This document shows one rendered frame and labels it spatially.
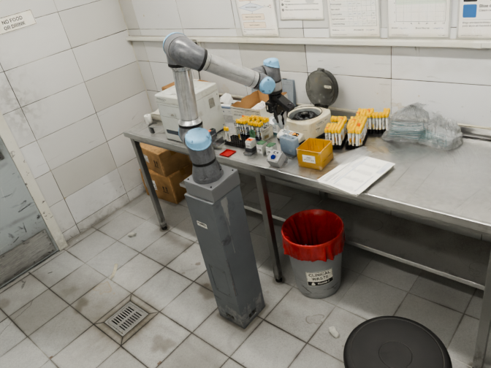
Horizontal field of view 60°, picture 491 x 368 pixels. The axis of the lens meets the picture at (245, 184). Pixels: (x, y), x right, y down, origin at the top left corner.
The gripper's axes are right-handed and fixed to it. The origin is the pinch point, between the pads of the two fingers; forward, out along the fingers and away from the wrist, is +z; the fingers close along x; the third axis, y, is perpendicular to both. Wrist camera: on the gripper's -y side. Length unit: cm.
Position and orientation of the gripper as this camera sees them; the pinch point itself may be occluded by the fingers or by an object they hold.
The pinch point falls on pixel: (283, 126)
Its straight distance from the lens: 224.1
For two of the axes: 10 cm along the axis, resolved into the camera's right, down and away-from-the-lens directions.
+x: -7.4, 4.5, -5.0
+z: 1.7, 8.4, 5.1
